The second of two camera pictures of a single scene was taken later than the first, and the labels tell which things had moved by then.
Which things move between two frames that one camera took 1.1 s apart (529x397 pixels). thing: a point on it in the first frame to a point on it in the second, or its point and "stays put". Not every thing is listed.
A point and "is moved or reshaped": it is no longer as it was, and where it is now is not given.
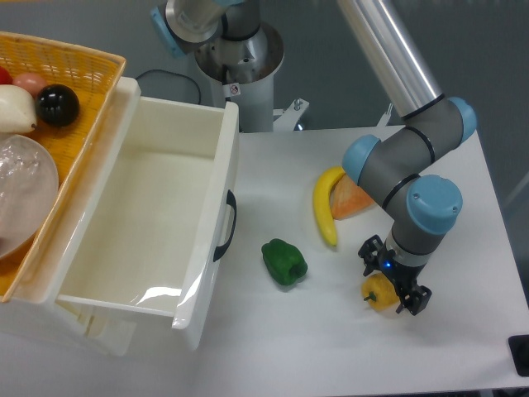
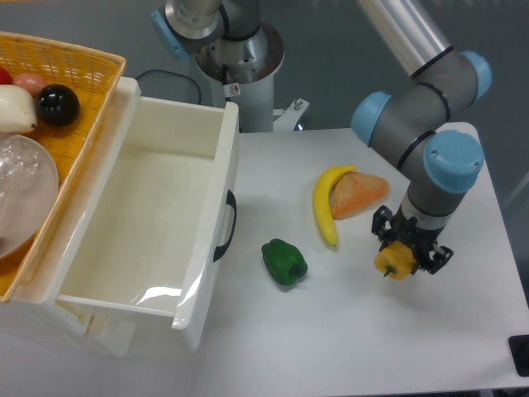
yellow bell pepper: x=381 y=294 is moved or reshaped
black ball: x=57 y=105 stays put
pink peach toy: x=32 y=82 stays put
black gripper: x=404 y=277 to x=390 y=227
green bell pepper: x=284 y=261 stays put
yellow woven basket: x=93 y=75 stays put
